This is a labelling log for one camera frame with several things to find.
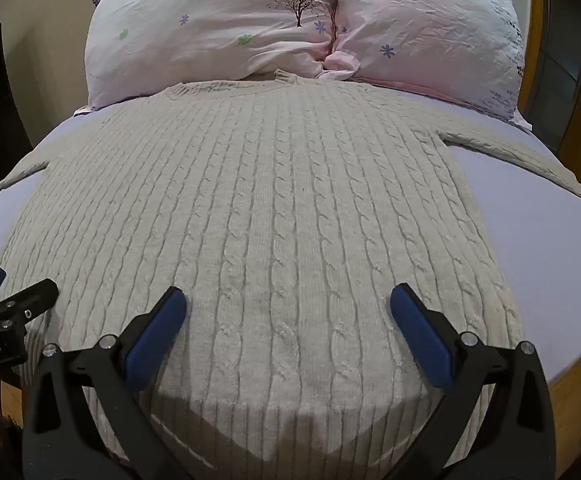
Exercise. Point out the wooden bed frame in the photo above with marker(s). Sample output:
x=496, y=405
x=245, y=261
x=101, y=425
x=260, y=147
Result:
x=570, y=390

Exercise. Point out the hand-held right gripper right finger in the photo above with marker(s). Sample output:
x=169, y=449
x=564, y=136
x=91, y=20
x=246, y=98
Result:
x=420, y=330

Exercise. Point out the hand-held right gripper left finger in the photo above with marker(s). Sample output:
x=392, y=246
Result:
x=156, y=327

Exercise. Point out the pink floral pillow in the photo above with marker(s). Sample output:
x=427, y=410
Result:
x=205, y=25
x=430, y=35

